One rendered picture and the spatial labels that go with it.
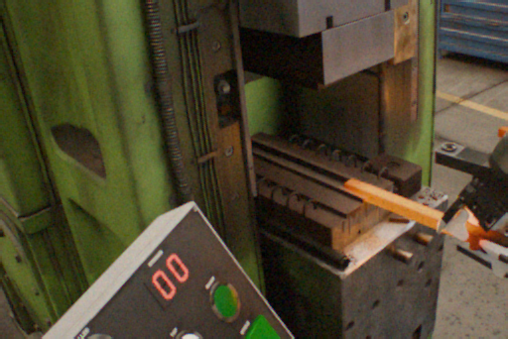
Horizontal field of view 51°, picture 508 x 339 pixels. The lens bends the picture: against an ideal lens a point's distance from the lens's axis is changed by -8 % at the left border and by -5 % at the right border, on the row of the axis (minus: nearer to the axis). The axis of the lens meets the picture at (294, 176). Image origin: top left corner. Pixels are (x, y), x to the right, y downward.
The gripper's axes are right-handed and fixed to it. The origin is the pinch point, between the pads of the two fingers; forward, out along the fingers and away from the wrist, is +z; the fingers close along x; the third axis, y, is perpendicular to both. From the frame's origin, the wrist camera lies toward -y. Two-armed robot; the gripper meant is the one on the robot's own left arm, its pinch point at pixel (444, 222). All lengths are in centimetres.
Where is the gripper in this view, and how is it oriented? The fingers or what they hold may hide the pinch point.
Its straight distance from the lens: 106.5
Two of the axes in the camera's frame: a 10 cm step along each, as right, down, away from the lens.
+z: -2.9, 6.1, 7.4
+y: 6.5, 6.9, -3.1
